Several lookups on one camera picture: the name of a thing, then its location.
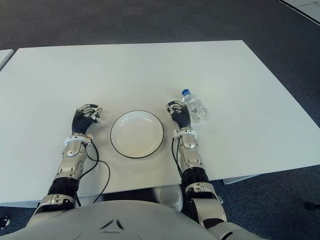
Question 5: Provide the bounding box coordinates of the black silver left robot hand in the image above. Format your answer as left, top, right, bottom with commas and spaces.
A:
71, 102, 104, 136

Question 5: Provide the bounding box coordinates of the white panel with black edge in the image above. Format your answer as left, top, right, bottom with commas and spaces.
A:
278, 0, 320, 25

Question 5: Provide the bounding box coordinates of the white rounded robot leg cover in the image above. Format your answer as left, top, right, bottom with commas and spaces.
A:
152, 186, 184, 213

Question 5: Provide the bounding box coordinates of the grey robot torso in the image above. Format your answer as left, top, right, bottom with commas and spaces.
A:
0, 199, 275, 240

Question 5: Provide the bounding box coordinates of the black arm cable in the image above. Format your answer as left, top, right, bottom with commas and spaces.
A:
171, 136, 186, 181
76, 142, 111, 207

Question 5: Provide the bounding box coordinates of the clear blue-capped water bottle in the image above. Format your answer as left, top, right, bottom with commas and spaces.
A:
181, 88, 209, 124

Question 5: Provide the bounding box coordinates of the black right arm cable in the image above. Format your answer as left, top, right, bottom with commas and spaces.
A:
171, 136, 186, 181

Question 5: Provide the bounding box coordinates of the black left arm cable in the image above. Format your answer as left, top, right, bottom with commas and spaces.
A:
76, 142, 111, 207

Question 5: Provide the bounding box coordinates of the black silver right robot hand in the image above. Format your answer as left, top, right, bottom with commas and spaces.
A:
164, 100, 193, 129

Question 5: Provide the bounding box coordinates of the white plate with black rim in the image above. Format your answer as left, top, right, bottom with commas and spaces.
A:
110, 110, 165, 159

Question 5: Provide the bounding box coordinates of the black caster wheel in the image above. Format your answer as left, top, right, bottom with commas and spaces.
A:
0, 214, 11, 230

